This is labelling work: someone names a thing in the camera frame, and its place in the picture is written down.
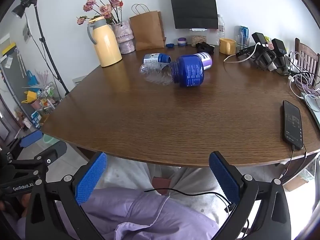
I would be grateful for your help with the black smartphone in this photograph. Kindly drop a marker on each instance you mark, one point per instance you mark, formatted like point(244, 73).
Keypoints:
point(292, 125)

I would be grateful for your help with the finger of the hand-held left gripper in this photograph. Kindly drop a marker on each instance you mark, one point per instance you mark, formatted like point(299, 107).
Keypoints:
point(31, 138)
point(56, 151)

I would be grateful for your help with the clear drinking glass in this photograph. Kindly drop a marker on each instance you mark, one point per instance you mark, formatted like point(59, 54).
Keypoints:
point(242, 43)

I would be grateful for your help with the yellow mug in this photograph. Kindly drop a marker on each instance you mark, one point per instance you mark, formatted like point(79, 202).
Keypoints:
point(227, 47)

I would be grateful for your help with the green bucket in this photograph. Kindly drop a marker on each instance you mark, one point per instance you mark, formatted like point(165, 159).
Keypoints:
point(48, 139)

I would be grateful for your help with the white bottle with purple label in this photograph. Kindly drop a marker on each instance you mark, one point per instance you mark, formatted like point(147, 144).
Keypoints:
point(206, 60)

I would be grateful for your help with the large blue jar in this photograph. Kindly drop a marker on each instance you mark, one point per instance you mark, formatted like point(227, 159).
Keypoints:
point(188, 71)

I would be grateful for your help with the small bottle with blue cap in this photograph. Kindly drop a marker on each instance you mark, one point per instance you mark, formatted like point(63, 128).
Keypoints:
point(155, 58)

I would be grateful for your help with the black charging devices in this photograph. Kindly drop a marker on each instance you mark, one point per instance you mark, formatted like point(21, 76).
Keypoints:
point(265, 52)

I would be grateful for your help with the yellow thermos jug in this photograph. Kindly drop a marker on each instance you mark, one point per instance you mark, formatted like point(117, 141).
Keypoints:
point(106, 45)

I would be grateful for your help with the black paper bag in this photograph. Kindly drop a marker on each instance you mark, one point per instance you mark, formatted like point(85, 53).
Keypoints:
point(192, 5)

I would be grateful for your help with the blue bottle cap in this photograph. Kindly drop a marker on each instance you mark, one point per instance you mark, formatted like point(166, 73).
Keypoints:
point(170, 45)

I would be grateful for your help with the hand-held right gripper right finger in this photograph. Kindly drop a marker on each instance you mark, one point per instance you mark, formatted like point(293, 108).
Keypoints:
point(225, 178)

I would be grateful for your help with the clear plastic water bottle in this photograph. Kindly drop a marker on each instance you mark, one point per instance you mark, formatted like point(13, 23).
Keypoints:
point(221, 30)

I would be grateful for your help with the black light stand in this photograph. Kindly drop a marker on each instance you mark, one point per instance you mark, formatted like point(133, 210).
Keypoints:
point(47, 50)

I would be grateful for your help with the dried pink flowers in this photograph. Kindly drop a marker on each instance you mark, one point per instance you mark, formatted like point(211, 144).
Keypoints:
point(103, 8)

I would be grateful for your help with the clear snack container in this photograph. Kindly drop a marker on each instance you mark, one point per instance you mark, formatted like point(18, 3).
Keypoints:
point(198, 39)

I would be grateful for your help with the brown paper bag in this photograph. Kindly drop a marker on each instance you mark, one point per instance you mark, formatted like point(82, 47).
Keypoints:
point(146, 31)

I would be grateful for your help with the wooden chair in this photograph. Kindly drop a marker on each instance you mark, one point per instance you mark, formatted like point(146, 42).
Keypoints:
point(306, 55)

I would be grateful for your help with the small purple jar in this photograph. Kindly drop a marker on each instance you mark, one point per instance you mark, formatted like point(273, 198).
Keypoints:
point(182, 41)

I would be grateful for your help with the pink ceramic vase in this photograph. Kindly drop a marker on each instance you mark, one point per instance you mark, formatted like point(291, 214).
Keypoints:
point(123, 37)

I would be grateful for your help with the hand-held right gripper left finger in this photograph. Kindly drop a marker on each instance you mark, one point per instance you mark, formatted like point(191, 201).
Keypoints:
point(89, 178)

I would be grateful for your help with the cardboard box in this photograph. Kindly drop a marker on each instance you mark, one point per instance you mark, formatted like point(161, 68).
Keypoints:
point(298, 180)

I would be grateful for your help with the black crumpled object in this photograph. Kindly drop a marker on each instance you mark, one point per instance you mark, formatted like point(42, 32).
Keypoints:
point(205, 48)

